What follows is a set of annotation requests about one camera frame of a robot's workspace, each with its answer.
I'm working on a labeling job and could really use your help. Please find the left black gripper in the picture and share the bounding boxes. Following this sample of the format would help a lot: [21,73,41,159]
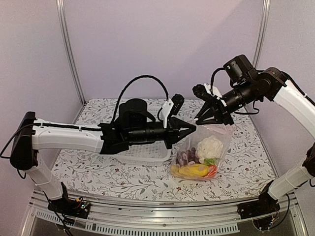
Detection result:
[127,118,197,149]

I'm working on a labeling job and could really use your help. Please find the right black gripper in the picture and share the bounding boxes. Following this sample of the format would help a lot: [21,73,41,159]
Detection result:
[194,79,257,125]

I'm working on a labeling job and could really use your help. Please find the purple toy grapes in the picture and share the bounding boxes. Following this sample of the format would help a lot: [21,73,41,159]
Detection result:
[175,147,200,167]

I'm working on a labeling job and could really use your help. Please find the clear zip top bag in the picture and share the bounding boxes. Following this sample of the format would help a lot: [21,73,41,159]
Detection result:
[170,124,234,181]

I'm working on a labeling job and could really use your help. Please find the white toy cauliflower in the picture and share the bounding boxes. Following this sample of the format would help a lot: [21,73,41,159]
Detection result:
[196,136,223,165]

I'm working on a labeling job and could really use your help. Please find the white plastic basket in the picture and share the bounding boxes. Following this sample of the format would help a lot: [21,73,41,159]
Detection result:
[114,141,171,167]

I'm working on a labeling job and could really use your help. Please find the yellow toy fruit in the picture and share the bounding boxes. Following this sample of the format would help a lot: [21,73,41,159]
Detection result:
[178,164,209,178]
[170,165,181,177]

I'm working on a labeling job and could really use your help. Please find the orange toy pumpkin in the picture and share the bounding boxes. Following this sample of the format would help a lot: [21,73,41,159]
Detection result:
[206,165,217,178]

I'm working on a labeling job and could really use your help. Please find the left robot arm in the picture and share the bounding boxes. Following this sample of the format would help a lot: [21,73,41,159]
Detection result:
[9,98,196,213]

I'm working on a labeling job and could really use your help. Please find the floral table mat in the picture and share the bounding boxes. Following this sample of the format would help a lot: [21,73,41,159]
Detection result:
[52,109,276,202]

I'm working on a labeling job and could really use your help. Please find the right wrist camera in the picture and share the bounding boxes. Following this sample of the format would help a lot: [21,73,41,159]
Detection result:
[192,83,227,107]

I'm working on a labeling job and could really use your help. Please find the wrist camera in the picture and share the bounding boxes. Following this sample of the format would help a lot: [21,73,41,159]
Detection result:
[192,83,227,107]
[157,94,184,129]

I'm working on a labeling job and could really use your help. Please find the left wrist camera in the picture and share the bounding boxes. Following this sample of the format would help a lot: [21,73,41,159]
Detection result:
[157,94,184,129]

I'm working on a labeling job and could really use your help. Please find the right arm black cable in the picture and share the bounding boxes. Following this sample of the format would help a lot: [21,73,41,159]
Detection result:
[209,67,315,116]

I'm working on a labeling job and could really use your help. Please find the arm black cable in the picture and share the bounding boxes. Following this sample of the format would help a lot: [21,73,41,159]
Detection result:
[209,67,315,116]
[112,75,170,126]

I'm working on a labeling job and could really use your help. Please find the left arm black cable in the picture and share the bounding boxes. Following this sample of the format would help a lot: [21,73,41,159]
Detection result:
[112,75,170,126]

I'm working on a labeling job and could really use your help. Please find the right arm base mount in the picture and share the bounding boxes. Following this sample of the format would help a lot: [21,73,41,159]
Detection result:
[237,190,280,219]

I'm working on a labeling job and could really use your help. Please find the aluminium front rail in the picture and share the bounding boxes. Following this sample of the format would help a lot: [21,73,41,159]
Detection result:
[21,190,310,236]

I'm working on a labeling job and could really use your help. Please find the right aluminium frame post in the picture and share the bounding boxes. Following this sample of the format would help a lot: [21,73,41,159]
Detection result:
[252,0,271,68]

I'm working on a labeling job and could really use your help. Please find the aluminium frame post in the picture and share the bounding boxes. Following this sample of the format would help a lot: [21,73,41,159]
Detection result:
[56,0,86,105]
[252,0,271,68]

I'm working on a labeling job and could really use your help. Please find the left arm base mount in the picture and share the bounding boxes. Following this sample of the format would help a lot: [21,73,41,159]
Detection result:
[48,182,91,219]

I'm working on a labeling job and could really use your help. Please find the left aluminium frame post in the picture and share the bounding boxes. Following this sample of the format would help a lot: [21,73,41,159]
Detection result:
[56,0,86,105]

